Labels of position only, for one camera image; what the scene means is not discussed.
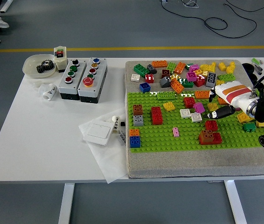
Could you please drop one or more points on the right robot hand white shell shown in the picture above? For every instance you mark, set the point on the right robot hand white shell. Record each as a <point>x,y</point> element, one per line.
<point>234,93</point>

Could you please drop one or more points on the grey long brick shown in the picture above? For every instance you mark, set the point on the grey long brick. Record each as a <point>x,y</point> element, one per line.
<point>211,79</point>

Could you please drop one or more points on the magenta square brick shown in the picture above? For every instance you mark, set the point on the magenta square brick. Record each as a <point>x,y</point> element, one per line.
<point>199,107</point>
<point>191,76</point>

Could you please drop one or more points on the brown square brick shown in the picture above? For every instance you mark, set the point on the brown square brick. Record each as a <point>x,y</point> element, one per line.
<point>137,109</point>
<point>206,136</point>

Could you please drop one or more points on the green studded baseplate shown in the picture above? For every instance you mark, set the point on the green studded baseplate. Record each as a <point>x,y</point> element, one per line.
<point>160,144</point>

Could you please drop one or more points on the orange long brick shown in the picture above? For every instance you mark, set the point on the orange long brick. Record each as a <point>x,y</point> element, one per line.
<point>159,63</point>
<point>179,68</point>
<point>177,85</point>
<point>221,101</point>
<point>202,94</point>

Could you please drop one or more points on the lime green long brick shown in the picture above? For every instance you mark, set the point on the lime green long brick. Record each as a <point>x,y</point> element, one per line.
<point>167,95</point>
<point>226,77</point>

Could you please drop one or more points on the black round pad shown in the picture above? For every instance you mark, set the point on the black round pad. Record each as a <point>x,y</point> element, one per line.
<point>248,67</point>
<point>254,77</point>

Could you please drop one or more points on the yellow square brick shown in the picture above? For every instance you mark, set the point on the yellow square brick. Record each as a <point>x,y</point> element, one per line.
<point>169,106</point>
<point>212,106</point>

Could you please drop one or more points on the yellow arch brick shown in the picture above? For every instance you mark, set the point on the yellow arch brick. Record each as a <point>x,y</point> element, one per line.
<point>231,67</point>
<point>222,66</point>

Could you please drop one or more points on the grey small tool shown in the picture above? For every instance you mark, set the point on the grey small tool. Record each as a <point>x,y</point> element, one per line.
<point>258,69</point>

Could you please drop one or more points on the dark green small brick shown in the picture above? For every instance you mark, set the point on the dark green small brick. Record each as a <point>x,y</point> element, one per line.
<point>249,126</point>
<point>189,66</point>

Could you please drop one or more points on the small green plastic piece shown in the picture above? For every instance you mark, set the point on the small green plastic piece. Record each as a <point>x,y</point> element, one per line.
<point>255,61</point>

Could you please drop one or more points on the white square tile brick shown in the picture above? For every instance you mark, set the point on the white square tile brick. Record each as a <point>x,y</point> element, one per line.
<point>196,117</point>
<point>135,77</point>
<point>185,113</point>

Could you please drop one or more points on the red long brick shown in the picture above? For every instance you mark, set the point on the red long brick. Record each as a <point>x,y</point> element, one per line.
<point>157,115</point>
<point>217,138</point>

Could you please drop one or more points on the yellow small brick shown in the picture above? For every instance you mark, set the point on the yellow small brick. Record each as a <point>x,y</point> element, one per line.
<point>175,76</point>

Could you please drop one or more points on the grey sloped brick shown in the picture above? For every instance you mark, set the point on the grey sloped brick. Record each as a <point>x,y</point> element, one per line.
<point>165,81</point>

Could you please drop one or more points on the pink small brick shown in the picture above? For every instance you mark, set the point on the pink small brick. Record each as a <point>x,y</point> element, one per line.
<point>175,131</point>

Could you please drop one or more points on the dark red square brick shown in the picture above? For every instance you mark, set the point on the dark red square brick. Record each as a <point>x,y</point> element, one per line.
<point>166,73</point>

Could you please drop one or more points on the grey-brown mat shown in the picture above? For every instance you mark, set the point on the grey-brown mat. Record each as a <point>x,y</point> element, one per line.
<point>192,163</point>

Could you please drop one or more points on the dark grey small brick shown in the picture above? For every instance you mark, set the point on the dark grey small brick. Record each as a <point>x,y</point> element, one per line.
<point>152,68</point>

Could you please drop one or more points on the blue square brick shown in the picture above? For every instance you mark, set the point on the blue square brick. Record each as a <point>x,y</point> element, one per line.
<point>144,87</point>
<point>135,141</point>

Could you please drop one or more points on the dark green long brick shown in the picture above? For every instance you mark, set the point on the dark green long brick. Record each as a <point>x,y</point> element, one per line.
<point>141,69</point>

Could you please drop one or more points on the grey square brick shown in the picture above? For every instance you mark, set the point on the grey square brick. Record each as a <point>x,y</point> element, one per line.
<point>138,120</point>

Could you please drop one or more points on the orange square brick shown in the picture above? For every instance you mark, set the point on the orange square brick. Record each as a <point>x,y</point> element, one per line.
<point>134,132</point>

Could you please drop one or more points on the white table leg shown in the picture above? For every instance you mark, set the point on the white table leg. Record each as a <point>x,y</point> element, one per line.
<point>235,205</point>
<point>65,205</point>

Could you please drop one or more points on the small black plug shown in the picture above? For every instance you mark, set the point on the small black plug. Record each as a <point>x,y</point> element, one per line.
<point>122,123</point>

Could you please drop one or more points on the white tube with writing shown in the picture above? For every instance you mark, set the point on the white tube with writing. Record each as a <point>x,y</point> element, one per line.
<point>116,121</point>

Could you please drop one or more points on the grey emergency-stop control box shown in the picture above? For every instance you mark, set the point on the grey emergency-stop control box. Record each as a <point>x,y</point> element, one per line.
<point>99,77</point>

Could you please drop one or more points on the grey four-button control box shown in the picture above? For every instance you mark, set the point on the grey four-button control box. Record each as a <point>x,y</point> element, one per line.
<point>76,75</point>

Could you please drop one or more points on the white pipe tee fitting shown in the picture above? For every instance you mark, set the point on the white pipe tee fitting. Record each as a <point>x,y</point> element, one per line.
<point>49,92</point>

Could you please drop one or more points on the dark metal gear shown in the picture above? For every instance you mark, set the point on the dark metal gear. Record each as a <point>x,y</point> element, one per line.
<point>48,64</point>
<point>41,68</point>

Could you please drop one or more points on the clear plastic piece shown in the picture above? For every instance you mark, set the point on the clear plastic piece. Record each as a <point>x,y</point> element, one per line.
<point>36,83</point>

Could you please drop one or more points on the white shallow bowl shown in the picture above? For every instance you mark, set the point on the white shallow bowl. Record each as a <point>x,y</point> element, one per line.
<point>30,66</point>

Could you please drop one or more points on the white desk foot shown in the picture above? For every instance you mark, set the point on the white desk foot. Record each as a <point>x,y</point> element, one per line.
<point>6,5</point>

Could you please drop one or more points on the white wall switch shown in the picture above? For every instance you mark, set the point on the white wall switch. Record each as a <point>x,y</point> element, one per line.
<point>98,133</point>

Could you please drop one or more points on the cream two-button switch box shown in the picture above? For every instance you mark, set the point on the cream two-button switch box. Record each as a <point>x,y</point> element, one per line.
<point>60,61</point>

